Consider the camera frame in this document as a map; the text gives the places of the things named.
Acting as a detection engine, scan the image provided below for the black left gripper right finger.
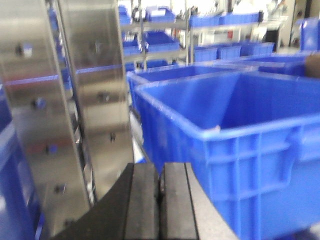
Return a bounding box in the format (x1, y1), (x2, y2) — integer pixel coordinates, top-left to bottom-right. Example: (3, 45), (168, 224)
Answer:
(159, 162), (237, 240)

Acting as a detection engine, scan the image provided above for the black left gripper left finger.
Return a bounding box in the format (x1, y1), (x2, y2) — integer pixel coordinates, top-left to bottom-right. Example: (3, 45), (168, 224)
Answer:
(53, 163), (159, 240)

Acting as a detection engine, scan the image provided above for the blue target bin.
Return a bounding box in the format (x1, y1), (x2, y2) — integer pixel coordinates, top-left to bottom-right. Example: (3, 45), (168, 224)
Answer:
(135, 71), (320, 240)

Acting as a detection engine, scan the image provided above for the blue bin with cardboard box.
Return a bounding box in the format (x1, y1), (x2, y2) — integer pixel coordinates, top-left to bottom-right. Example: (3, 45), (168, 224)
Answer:
(126, 63), (258, 111)

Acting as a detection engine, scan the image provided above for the perforated steel shelf post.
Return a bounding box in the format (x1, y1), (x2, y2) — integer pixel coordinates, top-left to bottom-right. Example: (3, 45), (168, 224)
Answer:
(0, 0), (133, 238)

